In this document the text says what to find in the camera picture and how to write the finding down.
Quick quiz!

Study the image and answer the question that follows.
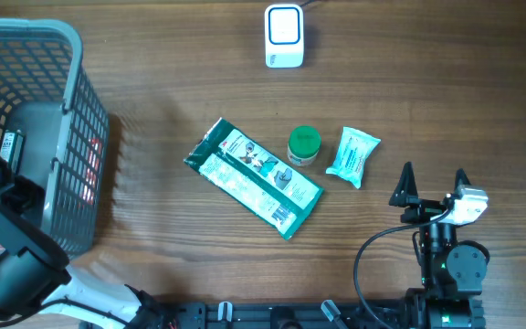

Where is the grey plastic laundry basket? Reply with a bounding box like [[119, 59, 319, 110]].
[[0, 18, 110, 259]]

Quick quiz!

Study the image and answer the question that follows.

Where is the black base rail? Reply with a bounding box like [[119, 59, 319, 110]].
[[162, 300, 423, 329]]

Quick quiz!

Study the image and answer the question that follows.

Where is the mint toilet wipes pack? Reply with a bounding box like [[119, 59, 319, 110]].
[[325, 127, 381, 189]]

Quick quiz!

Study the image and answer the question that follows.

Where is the white barcode scanner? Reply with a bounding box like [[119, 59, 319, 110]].
[[264, 4, 304, 69]]

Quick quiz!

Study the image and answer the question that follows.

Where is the black right camera cable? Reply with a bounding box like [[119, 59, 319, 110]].
[[352, 207, 456, 329]]

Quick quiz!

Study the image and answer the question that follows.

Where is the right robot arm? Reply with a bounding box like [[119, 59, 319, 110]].
[[389, 162, 490, 328]]

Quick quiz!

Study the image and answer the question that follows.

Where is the green lid jar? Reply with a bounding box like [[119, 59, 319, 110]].
[[288, 125, 321, 166]]

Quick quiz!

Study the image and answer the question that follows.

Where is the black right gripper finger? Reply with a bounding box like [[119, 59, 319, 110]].
[[389, 162, 419, 207], [454, 168, 471, 195]]

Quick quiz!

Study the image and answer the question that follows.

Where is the red tissue pack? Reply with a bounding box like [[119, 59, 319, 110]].
[[81, 138, 102, 206]]

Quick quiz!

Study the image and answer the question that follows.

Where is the small black white box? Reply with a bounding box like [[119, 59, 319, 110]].
[[0, 131, 25, 174]]

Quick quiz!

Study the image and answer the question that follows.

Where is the green white wipes packet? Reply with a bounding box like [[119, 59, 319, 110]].
[[184, 118, 323, 240]]

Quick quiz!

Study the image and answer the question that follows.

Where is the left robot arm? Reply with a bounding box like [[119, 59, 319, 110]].
[[0, 157, 167, 328]]

